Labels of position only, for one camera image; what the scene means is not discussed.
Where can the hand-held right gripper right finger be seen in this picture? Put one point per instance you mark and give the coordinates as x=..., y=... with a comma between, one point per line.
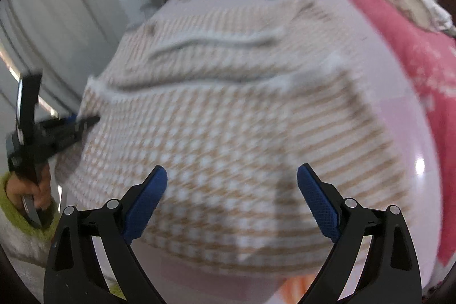
x=320, y=208

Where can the person's left hand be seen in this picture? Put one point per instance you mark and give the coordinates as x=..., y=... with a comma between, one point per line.
x=42, y=188

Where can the pink floral blanket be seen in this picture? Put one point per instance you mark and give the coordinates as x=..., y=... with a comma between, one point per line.
x=427, y=69

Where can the white curtain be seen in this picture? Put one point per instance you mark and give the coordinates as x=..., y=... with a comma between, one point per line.
x=71, y=5

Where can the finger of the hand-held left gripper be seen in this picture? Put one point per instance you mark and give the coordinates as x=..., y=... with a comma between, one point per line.
x=71, y=135
x=64, y=121

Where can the white clothes pile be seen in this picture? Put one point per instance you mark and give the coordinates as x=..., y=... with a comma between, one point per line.
x=434, y=10

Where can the beige white checkered towel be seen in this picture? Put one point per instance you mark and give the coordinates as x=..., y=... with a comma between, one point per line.
x=231, y=129

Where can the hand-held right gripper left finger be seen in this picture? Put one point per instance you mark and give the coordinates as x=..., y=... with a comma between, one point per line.
x=144, y=208

